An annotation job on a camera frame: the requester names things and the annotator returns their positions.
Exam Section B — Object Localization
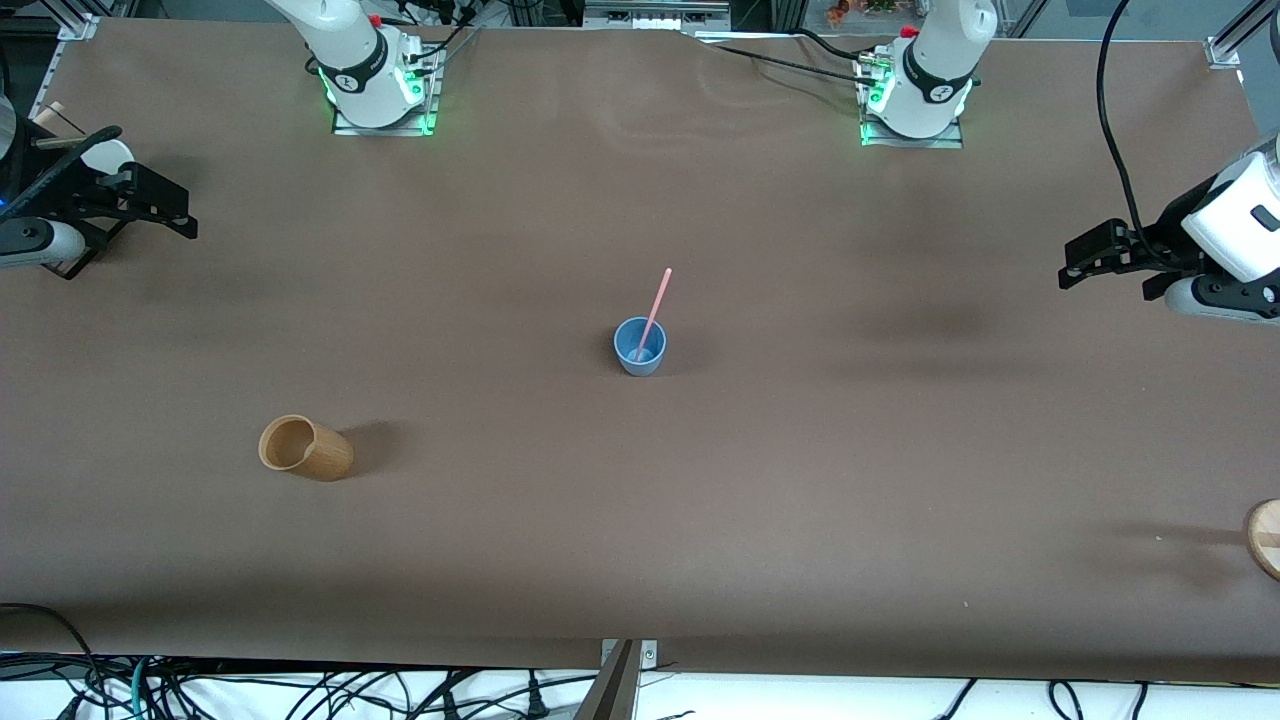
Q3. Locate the pink straw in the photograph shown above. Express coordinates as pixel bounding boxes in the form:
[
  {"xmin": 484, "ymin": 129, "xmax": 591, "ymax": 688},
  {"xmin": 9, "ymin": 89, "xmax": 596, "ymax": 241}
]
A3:
[{"xmin": 636, "ymin": 267, "xmax": 673, "ymax": 363}]

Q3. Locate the blue plastic cup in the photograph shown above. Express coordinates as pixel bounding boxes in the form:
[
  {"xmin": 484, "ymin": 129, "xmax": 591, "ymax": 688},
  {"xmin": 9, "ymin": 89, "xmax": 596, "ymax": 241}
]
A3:
[{"xmin": 613, "ymin": 316, "xmax": 668, "ymax": 377}]

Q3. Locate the white cup with face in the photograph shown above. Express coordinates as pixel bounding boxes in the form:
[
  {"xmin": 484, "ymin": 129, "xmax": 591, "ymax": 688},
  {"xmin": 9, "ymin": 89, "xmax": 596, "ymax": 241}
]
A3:
[{"xmin": 80, "ymin": 140, "xmax": 136, "ymax": 176}]

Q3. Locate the brown wooden cup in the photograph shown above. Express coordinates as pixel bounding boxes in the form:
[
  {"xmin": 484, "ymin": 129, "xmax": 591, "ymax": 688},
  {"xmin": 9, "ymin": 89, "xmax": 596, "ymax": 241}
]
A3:
[{"xmin": 258, "ymin": 414, "xmax": 355, "ymax": 483}]

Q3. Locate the wooden rack dowel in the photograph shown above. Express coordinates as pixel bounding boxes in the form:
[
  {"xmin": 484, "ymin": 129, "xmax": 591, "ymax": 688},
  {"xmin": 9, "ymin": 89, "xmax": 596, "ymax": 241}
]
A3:
[{"xmin": 35, "ymin": 100, "xmax": 86, "ymax": 151}]

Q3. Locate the round wooden disc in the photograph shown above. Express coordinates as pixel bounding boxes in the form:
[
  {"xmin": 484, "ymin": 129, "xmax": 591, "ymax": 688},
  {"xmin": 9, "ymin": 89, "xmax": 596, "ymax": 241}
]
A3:
[{"xmin": 1245, "ymin": 498, "xmax": 1280, "ymax": 583}]

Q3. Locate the orange background clutter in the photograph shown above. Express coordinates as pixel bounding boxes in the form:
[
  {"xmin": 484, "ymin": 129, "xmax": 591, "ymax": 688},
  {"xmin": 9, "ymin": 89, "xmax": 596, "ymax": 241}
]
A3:
[{"xmin": 825, "ymin": 0, "xmax": 901, "ymax": 26}]

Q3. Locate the grey metal box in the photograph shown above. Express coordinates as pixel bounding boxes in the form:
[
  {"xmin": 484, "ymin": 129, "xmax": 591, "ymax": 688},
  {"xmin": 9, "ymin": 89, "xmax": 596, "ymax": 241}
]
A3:
[{"xmin": 583, "ymin": 0, "xmax": 733, "ymax": 33}]

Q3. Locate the dark brown bar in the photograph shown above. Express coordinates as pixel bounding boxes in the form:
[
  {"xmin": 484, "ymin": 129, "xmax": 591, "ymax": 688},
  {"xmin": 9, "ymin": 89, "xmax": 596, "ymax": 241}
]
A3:
[{"xmin": 573, "ymin": 640, "xmax": 641, "ymax": 720}]

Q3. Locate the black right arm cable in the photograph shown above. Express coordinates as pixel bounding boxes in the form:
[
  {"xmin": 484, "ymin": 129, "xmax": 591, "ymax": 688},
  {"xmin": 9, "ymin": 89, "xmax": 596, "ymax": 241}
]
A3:
[{"xmin": 0, "ymin": 125, "xmax": 126, "ymax": 216}]

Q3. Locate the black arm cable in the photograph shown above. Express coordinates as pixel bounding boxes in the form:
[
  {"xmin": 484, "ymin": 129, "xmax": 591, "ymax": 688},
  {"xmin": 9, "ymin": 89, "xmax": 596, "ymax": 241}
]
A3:
[
  {"xmin": 1097, "ymin": 0, "xmax": 1153, "ymax": 266},
  {"xmin": 0, "ymin": 125, "xmax": 126, "ymax": 216}
]

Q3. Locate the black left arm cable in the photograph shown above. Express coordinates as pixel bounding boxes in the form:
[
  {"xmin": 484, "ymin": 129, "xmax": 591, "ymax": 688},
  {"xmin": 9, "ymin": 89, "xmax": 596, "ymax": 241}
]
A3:
[{"xmin": 1097, "ymin": 0, "xmax": 1153, "ymax": 266}]

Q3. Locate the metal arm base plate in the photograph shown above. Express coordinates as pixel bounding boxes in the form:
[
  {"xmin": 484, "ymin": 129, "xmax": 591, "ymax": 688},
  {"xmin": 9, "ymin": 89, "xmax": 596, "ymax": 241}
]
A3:
[
  {"xmin": 332, "ymin": 45, "xmax": 443, "ymax": 137},
  {"xmin": 860, "ymin": 55, "xmax": 966, "ymax": 150}
]

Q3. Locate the black table cable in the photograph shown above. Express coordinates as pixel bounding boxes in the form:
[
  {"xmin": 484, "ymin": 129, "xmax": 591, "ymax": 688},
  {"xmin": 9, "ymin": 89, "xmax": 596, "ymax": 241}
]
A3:
[
  {"xmin": 795, "ymin": 28, "xmax": 881, "ymax": 66},
  {"xmin": 700, "ymin": 40, "xmax": 881, "ymax": 86}
]

